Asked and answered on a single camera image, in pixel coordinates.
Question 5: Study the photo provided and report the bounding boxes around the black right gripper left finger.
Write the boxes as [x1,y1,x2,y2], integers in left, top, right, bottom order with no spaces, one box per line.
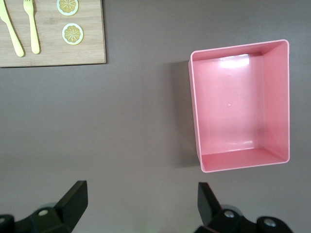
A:
[0,180,88,233]

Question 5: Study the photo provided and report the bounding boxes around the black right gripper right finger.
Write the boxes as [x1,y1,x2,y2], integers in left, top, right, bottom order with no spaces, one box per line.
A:
[194,182,291,233]

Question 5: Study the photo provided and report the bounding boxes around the pink plastic bin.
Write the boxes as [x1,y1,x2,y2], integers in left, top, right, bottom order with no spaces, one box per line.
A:
[188,39,291,173]

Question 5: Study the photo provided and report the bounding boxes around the wooden cutting board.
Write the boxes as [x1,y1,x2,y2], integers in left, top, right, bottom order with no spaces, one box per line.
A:
[0,0,107,68]

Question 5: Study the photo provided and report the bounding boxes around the lemon slice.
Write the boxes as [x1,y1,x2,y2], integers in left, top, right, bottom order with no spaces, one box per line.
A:
[62,23,84,46]
[56,0,80,17]

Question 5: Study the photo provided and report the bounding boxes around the yellow plastic fork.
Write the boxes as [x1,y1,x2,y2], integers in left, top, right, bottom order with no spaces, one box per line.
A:
[23,0,41,54]

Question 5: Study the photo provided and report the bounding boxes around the yellow plastic knife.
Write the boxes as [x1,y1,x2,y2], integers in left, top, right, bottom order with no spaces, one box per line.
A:
[0,0,25,58]

